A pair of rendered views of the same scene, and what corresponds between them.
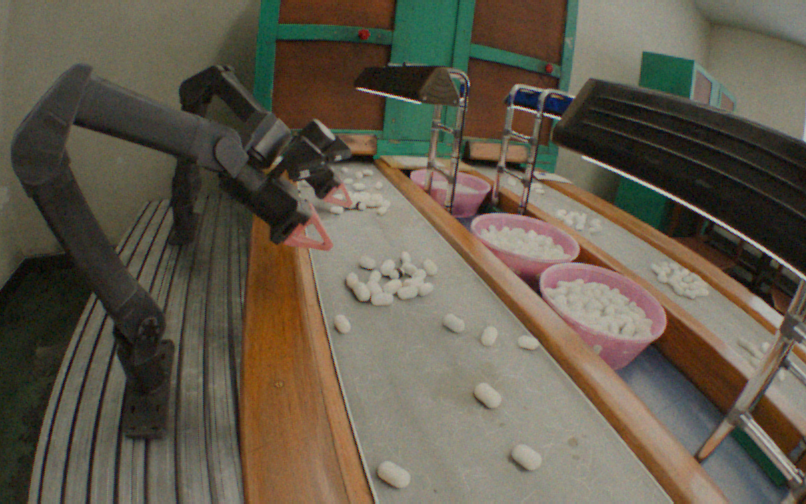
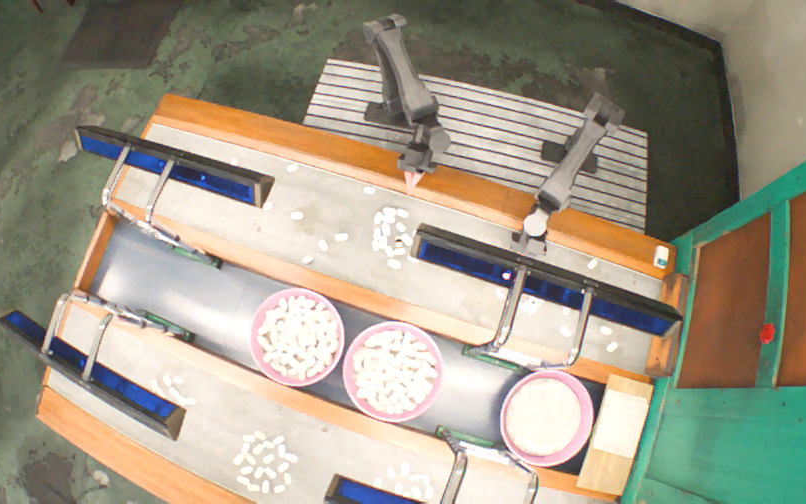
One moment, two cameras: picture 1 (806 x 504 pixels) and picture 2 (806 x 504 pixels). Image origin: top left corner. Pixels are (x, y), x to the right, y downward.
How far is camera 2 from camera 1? 1.27 m
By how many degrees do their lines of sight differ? 74
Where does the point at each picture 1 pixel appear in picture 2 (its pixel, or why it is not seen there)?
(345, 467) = (300, 154)
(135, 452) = (360, 107)
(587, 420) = (260, 243)
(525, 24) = not seen: outside the picture
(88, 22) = not seen: outside the picture
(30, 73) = not seen: outside the picture
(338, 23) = (790, 291)
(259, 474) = (310, 131)
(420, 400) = (314, 196)
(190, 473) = (343, 125)
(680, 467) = (212, 241)
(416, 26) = (775, 432)
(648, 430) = (232, 249)
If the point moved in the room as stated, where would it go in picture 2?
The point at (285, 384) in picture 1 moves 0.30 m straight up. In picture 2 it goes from (340, 151) to (325, 95)
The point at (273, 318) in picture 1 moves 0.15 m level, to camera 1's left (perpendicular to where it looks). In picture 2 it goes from (381, 160) to (412, 126)
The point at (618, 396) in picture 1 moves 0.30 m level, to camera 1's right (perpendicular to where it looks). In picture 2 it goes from (252, 256) to (186, 335)
